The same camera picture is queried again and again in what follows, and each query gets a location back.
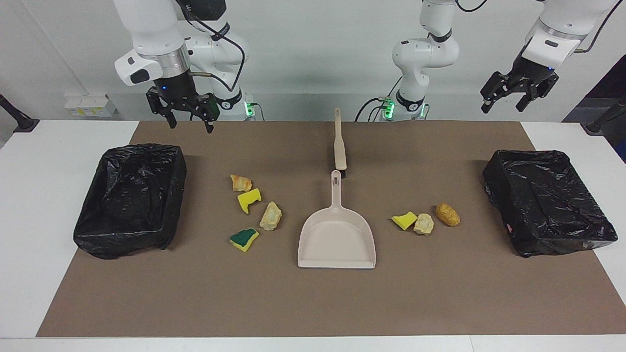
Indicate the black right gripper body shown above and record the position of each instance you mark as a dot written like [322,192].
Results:
[178,90]

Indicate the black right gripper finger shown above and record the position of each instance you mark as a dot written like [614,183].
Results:
[208,107]
[156,100]

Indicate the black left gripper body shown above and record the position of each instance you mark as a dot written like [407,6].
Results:
[533,71]

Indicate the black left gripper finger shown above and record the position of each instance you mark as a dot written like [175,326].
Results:
[543,88]
[494,85]

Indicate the golden croissant toy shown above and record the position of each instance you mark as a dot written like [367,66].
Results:
[241,183]

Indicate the notched yellow sponge piece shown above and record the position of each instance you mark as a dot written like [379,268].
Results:
[247,200]

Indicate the beige bread chunk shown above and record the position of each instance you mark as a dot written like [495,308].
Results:
[270,216]

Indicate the wavy green yellow sponge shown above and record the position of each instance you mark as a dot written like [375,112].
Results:
[243,239]

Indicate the brown bread roll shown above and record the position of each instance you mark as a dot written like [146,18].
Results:
[447,214]

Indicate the beige brush black bristles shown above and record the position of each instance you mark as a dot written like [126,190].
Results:
[340,151]

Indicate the pale croissant toy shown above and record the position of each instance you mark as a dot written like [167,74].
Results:
[423,224]

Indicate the wedge yellow green sponge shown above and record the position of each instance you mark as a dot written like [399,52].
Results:
[405,221]

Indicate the beige plastic dustpan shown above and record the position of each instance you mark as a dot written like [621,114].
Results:
[337,239]

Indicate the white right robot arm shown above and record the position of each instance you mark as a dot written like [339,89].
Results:
[146,29]

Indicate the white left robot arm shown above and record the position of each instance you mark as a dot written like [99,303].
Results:
[425,54]

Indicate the black bag-lined bin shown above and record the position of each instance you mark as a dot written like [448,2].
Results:
[127,205]
[543,205]

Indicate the black stand foot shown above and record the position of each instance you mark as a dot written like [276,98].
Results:
[22,122]
[599,124]

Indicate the dark background panel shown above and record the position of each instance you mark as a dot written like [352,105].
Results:
[611,93]

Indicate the brown table mat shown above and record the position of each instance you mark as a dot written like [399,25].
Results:
[440,293]

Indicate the white wall socket box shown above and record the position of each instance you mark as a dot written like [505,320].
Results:
[88,105]

